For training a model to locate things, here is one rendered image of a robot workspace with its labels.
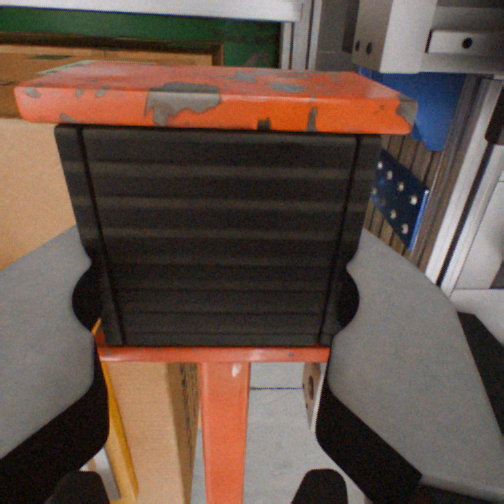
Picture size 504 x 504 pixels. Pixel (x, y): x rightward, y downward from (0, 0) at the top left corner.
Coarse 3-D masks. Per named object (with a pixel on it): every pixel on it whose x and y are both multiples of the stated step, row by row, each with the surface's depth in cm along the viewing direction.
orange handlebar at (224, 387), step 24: (216, 384) 15; (240, 384) 15; (216, 408) 16; (240, 408) 16; (216, 432) 17; (240, 432) 17; (216, 456) 18; (240, 456) 18; (216, 480) 19; (240, 480) 19
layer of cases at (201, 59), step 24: (0, 48) 66; (24, 48) 66; (48, 48) 66; (72, 48) 66; (96, 48) 68; (120, 48) 71; (144, 48) 74; (168, 48) 77; (192, 48) 81; (216, 48) 85
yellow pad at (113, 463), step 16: (112, 400) 36; (112, 416) 36; (112, 432) 37; (112, 448) 39; (96, 464) 39; (112, 464) 40; (128, 464) 42; (112, 480) 41; (128, 480) 43; (112, 496) 43; (128, 496) 45
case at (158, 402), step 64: (0, 64) 43; (64, 64) 45; (192, 64) 53; (0, 128) 22; (0, 192) 25; (64, 192) 25; (0, 256) 27; (128, 384) 36; (192, 384) 58; (128, 448) 42; (192, 448) 60
